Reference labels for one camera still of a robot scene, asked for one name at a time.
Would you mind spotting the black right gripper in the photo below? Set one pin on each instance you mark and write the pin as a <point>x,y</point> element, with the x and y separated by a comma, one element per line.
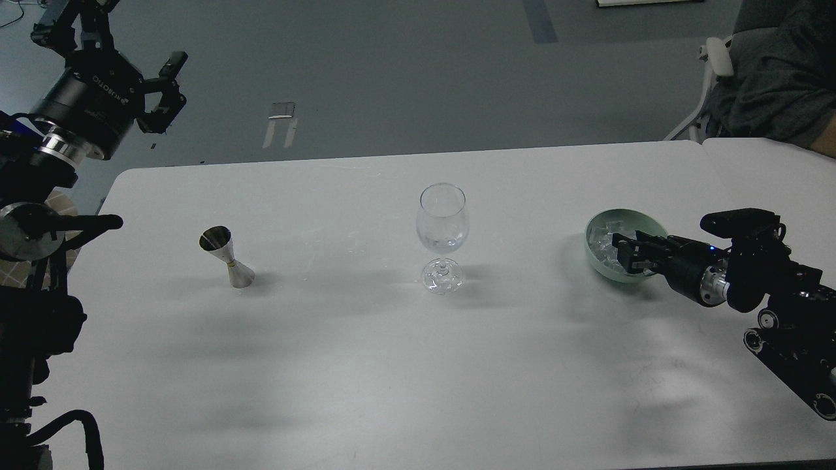
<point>694,269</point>

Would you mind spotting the pile of ice cubes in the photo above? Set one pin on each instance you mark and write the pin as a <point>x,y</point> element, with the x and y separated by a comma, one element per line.
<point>601,245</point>

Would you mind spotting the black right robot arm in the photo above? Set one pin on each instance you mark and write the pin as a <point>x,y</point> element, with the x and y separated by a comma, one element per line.
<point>794,337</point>

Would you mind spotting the steel double jigger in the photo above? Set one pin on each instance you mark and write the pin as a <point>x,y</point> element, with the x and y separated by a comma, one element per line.
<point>218,242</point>

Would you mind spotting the green bowl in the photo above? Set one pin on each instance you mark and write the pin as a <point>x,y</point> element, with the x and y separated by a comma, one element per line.
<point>637,221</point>

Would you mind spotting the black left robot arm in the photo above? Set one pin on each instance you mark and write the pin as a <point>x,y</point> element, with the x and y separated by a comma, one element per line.
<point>42,320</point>

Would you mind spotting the seated person in grey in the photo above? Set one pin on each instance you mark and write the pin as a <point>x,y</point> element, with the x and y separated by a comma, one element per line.
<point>783,86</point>

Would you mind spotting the clear wine glass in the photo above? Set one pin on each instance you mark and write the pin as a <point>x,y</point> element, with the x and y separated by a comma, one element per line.
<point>442,225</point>

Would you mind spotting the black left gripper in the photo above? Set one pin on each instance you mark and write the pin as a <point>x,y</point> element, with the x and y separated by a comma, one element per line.
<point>96,98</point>

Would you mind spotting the white office chair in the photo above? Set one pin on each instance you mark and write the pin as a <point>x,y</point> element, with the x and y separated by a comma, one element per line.
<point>714,55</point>

